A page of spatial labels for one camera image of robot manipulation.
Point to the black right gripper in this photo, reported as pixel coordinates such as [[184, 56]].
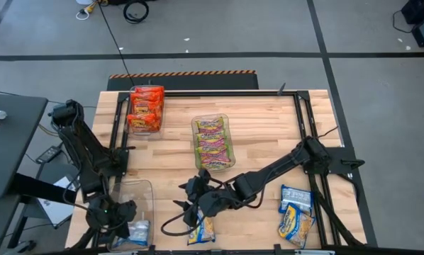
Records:
[[215, 203]]

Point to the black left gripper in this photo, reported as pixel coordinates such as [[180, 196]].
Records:
[[102, 214]]

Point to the blue Maruchan noodle pack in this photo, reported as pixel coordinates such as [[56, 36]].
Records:
[[297, 226], [297, 196], [139, 230], [206, 232]]

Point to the lime chili Maruchan noodle pack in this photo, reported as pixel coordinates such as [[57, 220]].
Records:
[[215, 164], [211, 139], [212, 152], [210, 125]]

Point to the orange Maruchan noodle pack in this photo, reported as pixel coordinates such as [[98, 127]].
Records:
[[146, 108], [143, 124], [150, 89], [146, 97]]

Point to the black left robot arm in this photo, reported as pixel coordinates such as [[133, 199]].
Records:
[[79, 141]]

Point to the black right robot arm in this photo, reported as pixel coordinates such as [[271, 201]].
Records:
[[268, 171]]

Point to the clear plastic bin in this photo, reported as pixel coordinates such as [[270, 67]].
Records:
[[229, 120], [134, 195], [144, 134]]

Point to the grey laptop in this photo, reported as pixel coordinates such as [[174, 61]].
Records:
[[56, 212]]

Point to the black power adapter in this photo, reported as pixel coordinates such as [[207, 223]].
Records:
[[49, 154]]

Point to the black hazard-striped floor mat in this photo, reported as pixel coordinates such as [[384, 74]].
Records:
[[183, 82]]

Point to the black desk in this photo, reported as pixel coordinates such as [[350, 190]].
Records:
[[10, 152]]

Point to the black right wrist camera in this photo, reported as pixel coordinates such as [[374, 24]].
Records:
[[201, 178]]

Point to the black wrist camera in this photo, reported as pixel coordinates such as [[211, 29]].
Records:
[[128, 210], [201, 178]]

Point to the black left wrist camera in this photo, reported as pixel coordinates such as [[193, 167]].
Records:
[[128, 210]]

